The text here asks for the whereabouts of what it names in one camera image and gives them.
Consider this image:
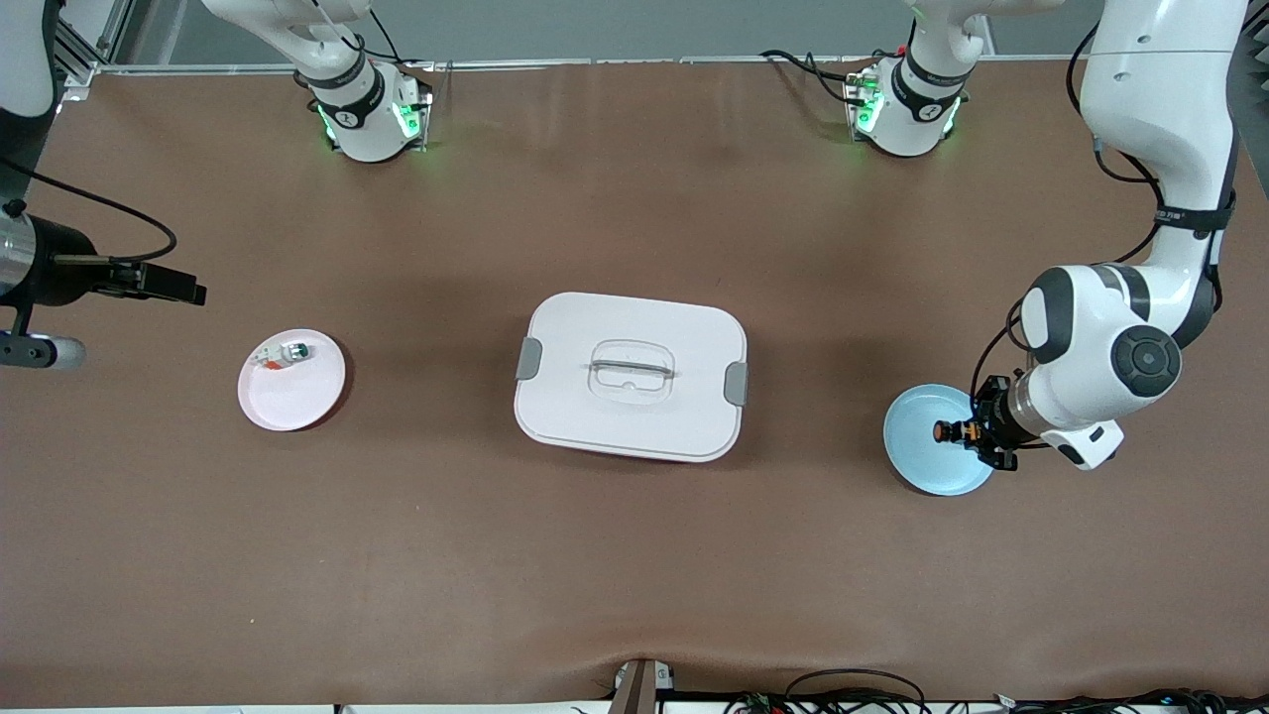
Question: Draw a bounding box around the white lidded storage box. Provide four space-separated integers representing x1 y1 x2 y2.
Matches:
514 292 749 464

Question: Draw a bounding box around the light blue round plate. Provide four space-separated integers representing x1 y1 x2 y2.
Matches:
882 384 999 497

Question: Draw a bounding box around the pink round plate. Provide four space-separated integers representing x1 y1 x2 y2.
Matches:
238 329 347 432

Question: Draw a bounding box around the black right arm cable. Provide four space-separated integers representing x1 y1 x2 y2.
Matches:
0 157 178 263

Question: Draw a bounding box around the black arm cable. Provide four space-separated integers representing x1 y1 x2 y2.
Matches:
0 157 178 263
969 20 1226 400

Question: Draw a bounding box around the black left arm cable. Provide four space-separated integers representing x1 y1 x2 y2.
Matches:
969 20 1226 400

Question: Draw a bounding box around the white switch with green button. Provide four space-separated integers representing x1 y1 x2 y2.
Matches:
250 341 311 371

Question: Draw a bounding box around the black cable loop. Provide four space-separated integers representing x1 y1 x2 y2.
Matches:
785 669 929 714

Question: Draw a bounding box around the black base cable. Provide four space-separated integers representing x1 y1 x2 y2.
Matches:
760 48 883 106

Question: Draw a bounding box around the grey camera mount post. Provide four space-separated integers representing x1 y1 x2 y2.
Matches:
607 657 677 714

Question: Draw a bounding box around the aluminium table edge rail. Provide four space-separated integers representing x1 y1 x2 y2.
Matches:
94 56 1092 76

